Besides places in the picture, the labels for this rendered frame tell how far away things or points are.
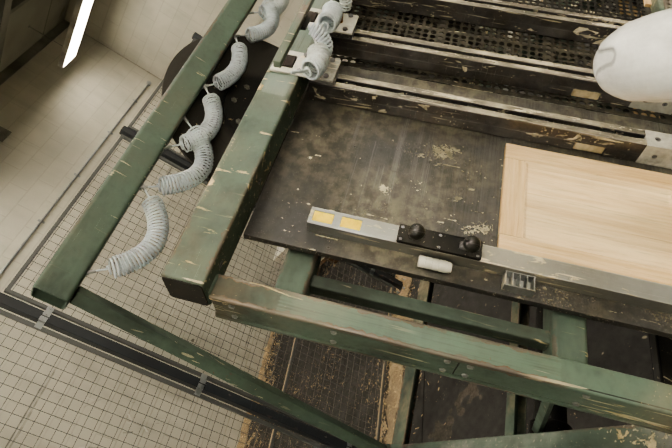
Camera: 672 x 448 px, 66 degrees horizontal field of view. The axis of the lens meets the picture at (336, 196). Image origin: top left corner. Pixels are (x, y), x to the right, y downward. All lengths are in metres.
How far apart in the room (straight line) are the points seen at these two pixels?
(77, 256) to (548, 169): 1.33
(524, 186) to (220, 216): 0.79
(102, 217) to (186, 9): 6.11
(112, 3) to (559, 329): 7.44
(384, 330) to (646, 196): 0.81
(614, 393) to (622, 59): 0.64
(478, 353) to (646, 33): 0.66
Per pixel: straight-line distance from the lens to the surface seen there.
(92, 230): 1.67
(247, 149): 1.34
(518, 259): 1.29
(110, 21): 8.26
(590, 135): 1.59
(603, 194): 1.53
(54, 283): 1.61
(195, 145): 1.87
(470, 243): 1.14
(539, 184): 1.48
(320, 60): 1.42
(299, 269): 1.28
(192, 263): 1.17
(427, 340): 1.13
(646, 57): 0.95
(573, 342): 1.33
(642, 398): 1.24
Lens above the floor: 2.06
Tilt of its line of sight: 17 degrees down
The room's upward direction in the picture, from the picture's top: 59 degrees counter-clockwise
